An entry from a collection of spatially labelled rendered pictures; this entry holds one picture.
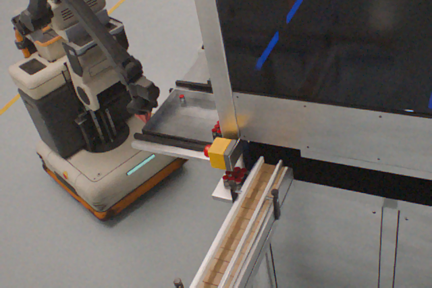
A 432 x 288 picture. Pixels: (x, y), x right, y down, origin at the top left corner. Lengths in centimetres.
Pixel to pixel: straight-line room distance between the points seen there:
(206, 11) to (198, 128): 64
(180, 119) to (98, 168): 95
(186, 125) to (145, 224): 102
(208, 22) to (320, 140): 47
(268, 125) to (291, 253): 62
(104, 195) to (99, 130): 38
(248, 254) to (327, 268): 62
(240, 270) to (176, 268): 124
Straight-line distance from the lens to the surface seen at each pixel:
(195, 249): 275
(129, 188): 292
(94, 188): 282
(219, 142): 169
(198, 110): 208
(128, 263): 280
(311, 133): 159
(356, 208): 177
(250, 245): 153
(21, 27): 239
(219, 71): 157
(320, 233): 192
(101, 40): 189
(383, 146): 156
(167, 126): 205
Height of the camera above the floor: 214
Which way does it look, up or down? 39 degrees down
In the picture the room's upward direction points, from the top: 12 degrees counter-clockwise
